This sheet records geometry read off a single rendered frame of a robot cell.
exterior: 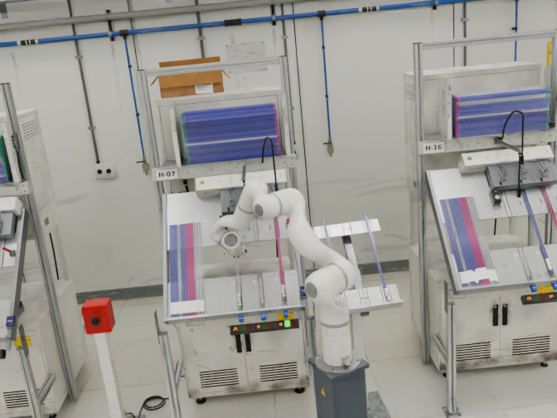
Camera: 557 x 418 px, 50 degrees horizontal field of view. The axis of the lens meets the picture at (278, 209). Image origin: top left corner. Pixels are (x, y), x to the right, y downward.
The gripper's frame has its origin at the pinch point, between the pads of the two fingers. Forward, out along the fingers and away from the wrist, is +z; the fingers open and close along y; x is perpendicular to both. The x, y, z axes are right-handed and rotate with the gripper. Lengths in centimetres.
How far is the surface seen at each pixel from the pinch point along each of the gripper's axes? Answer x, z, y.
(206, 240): -9.9, 3.4, 15.0
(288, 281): 16.9, -1.5, -25.4
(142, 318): 7, 166, 87
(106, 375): 52, 27, 75
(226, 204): -27.3, 0.4, 3.0
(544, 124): -53, -5, -170
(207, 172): -47.2, 2.5, 12.1
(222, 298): 22.1, -2.3, 8.4
